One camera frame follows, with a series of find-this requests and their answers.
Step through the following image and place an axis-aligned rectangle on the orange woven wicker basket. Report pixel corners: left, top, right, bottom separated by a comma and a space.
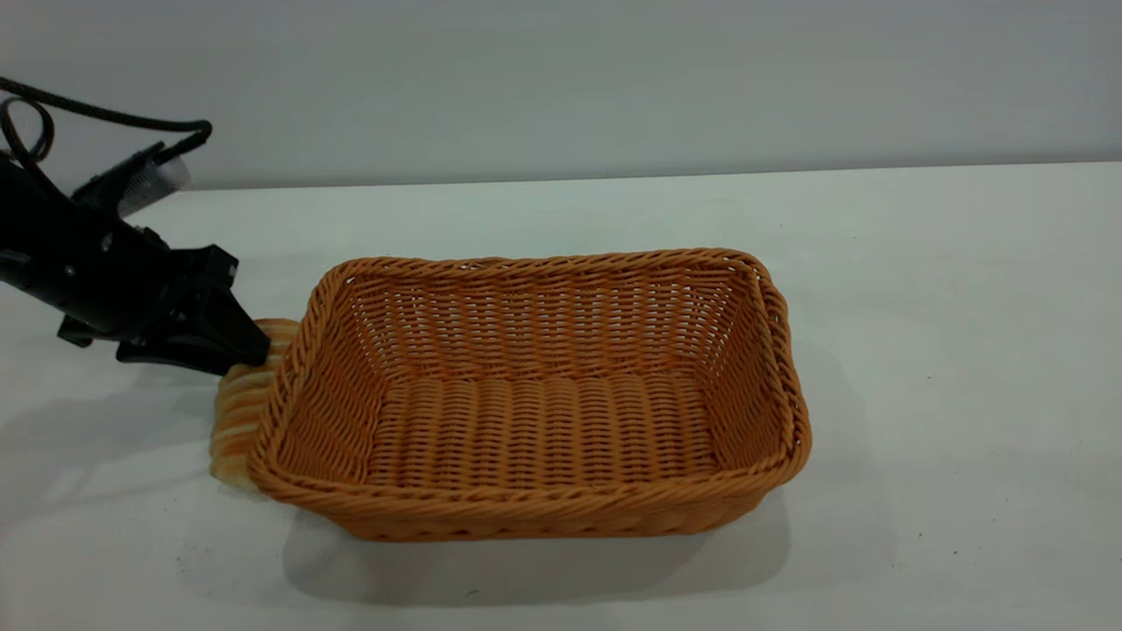
245, 248, 813, 542

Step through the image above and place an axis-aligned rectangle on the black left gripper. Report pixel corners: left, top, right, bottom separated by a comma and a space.
26, 188, 272, 377

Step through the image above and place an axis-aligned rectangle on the striped long bread roll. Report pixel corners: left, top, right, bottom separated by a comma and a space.
209, 318, 301, 490

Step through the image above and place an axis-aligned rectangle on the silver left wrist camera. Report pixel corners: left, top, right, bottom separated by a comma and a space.
72, 145, 191, 217

